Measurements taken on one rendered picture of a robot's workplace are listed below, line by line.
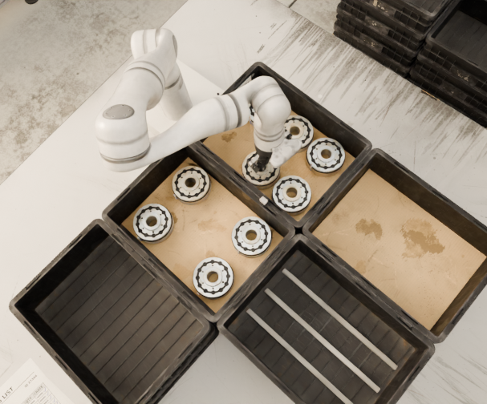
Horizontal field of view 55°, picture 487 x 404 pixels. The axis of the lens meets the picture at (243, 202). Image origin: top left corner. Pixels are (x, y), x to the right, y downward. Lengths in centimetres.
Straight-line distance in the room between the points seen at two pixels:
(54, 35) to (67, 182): 141
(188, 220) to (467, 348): 81
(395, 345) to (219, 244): 50
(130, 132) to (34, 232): 78
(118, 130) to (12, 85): 196
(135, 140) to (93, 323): 59
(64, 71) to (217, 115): 184
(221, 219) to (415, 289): 52
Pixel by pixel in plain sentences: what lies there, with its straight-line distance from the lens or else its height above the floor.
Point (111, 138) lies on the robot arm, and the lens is 84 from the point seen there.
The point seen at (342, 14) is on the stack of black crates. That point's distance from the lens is 221.
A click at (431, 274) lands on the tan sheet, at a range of 128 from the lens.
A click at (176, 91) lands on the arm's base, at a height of 91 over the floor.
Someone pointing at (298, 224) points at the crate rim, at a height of 93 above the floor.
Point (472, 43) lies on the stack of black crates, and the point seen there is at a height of 38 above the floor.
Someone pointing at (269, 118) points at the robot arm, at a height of 118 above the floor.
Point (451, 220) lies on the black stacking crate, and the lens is 129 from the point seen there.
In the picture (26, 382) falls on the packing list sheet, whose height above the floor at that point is 70.
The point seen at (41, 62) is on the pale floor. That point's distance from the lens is 278.
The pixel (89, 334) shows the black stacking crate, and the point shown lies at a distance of 129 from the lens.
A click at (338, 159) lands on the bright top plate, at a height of 86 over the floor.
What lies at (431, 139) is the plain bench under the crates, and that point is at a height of 70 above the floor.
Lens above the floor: 203
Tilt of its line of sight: 71 degrees down
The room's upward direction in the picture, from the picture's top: 10 degrees counter-clockwise
